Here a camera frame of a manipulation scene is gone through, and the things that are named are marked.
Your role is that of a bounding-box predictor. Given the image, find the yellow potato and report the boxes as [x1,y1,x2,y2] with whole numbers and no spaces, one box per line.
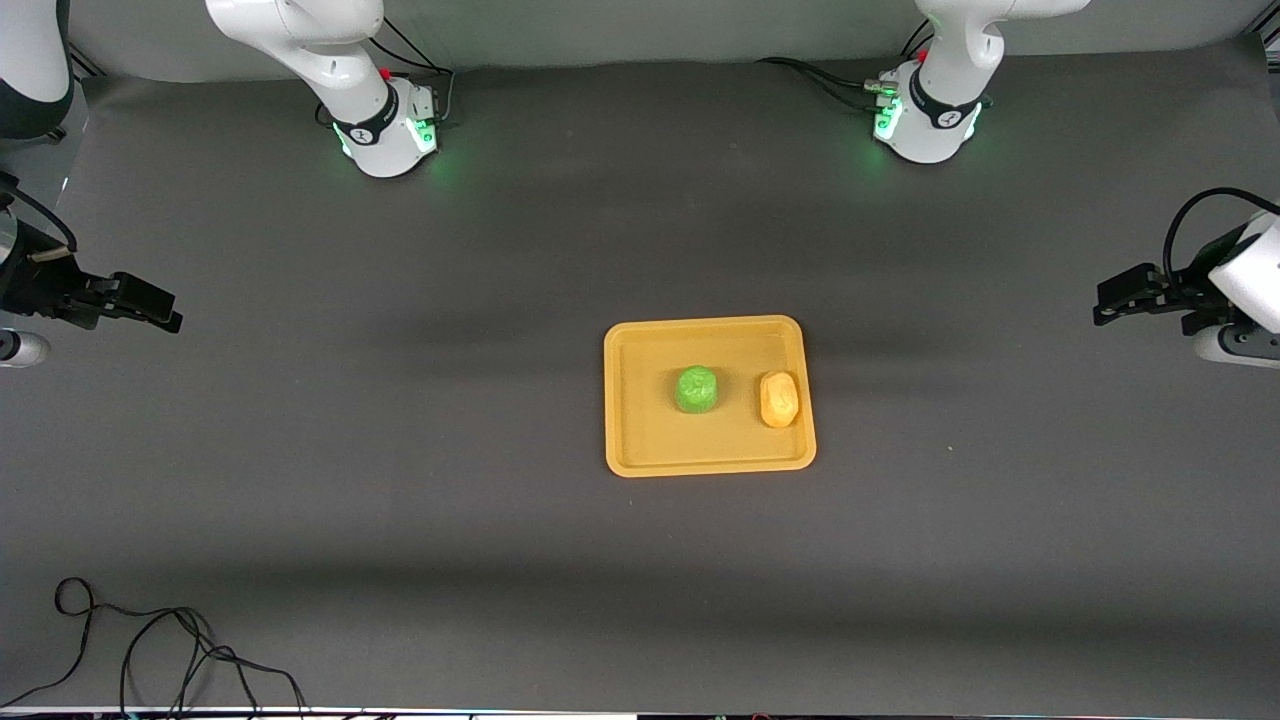
[757,371,800,430]

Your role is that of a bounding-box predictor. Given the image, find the green apple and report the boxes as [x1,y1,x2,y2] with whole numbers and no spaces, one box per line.
[675,366,719,414]

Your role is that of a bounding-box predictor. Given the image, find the orange plastic tray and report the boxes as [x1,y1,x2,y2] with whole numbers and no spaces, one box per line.
[604,315,818,478]

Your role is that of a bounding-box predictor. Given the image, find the dark grey table mat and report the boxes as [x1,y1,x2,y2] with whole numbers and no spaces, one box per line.
[0,40,1280,715]

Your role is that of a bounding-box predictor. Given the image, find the thin black loose cable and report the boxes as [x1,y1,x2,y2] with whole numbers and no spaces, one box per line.
[0,577,307,717]

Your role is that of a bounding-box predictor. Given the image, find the black right arm base cables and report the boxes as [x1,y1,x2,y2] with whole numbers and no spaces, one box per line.
[315,15,457,128]

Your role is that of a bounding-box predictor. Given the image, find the black arm base cables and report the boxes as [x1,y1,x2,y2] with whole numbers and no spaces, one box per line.
[755,20,936,113]
[315,15,457,128]

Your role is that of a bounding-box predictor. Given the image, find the black left arm base cables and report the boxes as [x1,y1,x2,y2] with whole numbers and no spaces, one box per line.
[755,20,936,113]

